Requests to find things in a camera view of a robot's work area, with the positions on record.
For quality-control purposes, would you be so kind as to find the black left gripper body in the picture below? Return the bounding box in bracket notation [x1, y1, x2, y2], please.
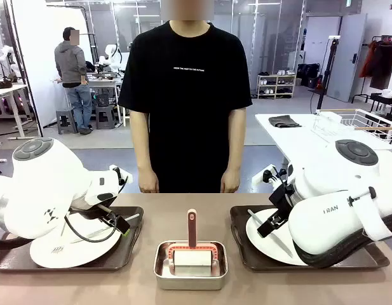
[68, 202, 119, 224]

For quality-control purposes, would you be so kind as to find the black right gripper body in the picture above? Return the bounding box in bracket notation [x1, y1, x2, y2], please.
[267, 182, 299, 223]

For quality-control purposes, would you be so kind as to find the dark brown serving tray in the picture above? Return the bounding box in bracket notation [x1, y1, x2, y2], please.
[0, 205, 145, 273]
[229, 205, 391, 273]

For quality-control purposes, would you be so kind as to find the white round plate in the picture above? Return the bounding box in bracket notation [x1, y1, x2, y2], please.
[245, 208, 311, 267]
[29, 212, 128, 268]

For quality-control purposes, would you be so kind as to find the silver fork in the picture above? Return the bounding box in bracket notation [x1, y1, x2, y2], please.
[51, 220, 69, 257]

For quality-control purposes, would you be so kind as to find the red handled lint roller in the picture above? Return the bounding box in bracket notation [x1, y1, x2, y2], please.
[168, 208, 219, 276]

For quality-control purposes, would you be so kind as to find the dark grey cloth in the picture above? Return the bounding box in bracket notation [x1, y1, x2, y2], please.
[268, 115, 302, 129]

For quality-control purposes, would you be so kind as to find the person's left forearm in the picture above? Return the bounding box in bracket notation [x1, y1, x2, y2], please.
[225, 136, 247, 173]

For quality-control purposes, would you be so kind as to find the person's right hand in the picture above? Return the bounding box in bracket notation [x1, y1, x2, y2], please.
[137, 171, 160, 194]

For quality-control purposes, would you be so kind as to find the person's left hand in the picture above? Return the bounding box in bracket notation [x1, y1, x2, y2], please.
[220, 170, 241, 194]

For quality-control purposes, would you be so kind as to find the white side table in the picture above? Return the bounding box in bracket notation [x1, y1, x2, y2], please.
[255, 112, 392, 179]

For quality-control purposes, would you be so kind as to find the rectangular metal pan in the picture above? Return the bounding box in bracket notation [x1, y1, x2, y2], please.
[153, 240, 229, 291]

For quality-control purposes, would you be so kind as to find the grey plastic stool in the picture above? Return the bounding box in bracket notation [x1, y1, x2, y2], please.
[95, 106, 117, 130]
[55, 107, 79, 135]

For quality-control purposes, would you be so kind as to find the wooden shoe rack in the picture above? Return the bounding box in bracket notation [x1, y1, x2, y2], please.
[256, 73, 297, 100]

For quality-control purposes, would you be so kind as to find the black bag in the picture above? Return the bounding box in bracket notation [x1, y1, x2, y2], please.
[297, 62, 321, 88]

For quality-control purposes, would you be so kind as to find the white background work table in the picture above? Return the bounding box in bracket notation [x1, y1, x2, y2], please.
[51, 76, 124, 128]

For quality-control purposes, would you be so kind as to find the black cart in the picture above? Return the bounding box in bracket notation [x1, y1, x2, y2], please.
[368, 91, 392, 112]

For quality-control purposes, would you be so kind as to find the person in black t-shirt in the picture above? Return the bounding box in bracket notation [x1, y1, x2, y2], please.
[118, 0, 253, 194]

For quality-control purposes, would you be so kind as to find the person in grey hoodie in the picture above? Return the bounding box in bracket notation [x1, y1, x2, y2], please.
[53, 27, 94, 136]

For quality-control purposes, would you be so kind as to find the grey door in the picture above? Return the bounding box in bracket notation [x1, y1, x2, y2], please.
[327, 13, 368, 103]

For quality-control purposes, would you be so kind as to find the white desk with white legs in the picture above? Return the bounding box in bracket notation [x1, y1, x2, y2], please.
[0, 83, 36, 141]

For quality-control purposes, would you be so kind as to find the black light stand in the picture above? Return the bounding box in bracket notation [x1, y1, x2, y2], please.
[310, 36, 342, 116]

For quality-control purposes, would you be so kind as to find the orange jacket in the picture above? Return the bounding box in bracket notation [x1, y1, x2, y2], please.
[358, 40, 379, 79]

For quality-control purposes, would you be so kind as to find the black coat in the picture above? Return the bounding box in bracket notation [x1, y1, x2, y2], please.
[368, 42, 392, 91]

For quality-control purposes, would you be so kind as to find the white backdrop screen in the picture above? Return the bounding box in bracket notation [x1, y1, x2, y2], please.
[10, 0, 97, 128]

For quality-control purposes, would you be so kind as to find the black coat rack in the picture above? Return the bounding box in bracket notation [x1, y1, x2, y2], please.
[351, 35, 392, 104]

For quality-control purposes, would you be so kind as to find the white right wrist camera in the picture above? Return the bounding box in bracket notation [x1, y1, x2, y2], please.
[251, 164, 287, 191]

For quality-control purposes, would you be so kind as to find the thin black left gripper cable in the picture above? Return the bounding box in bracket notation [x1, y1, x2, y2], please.
[64, 211, 118, 243]

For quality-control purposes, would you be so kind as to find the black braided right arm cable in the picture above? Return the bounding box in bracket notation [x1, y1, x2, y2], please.
[292, 227, 392, 269]

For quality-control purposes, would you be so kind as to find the black thick left arm cable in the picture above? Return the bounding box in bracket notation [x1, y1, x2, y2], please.
[0, 236, 33, 250]

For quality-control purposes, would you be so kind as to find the white strap on right arm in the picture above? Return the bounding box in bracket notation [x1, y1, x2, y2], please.
[348, 186, 392, 241]

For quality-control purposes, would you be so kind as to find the white wire dish rack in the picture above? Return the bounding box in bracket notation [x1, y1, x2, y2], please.
[311, 109, 392, 150]

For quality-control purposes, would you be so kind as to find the black slanted frame pole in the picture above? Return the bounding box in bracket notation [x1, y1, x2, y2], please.
[3, 0, 45, 138]

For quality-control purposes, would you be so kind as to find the white background robot with cable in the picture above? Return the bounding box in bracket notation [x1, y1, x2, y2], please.
[98, 43, 124, 76]

